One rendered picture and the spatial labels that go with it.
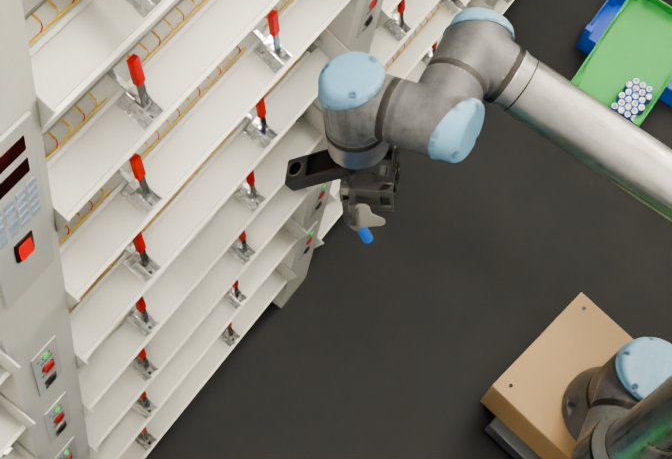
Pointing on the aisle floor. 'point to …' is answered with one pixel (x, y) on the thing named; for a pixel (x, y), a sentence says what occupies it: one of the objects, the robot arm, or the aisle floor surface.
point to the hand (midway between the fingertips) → (355, 218)
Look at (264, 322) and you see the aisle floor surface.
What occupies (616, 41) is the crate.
